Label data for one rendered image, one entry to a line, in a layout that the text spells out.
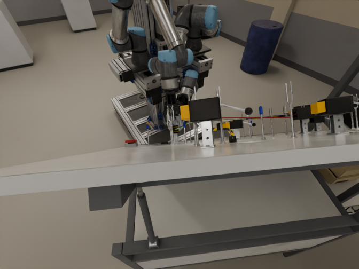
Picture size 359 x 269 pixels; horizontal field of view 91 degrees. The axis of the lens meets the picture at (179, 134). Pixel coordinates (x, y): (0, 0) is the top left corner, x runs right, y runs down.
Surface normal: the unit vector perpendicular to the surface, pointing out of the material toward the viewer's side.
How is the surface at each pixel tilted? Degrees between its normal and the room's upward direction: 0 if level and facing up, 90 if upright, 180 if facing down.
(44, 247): 0
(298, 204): 0
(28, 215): 0
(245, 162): 41
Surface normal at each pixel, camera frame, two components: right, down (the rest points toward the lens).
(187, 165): 0.07, -0.03
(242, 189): 0.00, -0.68
